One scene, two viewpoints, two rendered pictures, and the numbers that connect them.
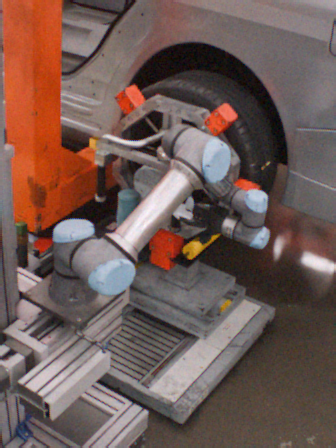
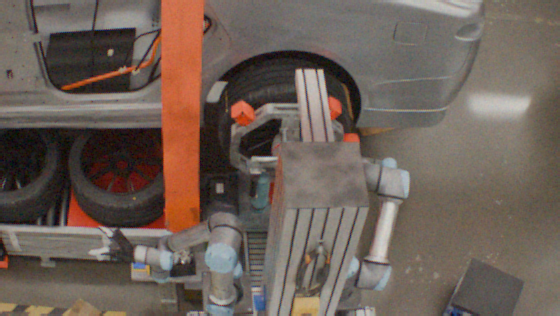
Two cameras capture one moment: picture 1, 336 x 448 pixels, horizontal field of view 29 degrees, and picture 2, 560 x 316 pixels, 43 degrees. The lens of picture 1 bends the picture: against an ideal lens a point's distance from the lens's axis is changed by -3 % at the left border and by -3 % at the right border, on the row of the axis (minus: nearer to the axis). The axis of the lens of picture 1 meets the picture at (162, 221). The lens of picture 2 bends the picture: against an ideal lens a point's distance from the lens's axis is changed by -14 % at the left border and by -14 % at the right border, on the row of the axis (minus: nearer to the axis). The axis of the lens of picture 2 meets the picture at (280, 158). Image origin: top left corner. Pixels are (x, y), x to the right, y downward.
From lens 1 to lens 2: 2.61 m
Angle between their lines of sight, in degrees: 36
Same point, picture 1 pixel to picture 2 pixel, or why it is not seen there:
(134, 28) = (212, 49)
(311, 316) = not seen: hidden behind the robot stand
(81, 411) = not seen: outside the picture
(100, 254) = (376, 273)
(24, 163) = (187, 201)
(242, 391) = (359, 250)
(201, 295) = not seen: hidden behind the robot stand
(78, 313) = (355, 301)
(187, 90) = (292, 94)
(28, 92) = (193, 160)
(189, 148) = (392, 186)
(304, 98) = (374, 68)
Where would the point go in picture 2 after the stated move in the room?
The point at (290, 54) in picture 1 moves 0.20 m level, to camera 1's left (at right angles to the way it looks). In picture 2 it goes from (363, 46) to (330, 59)
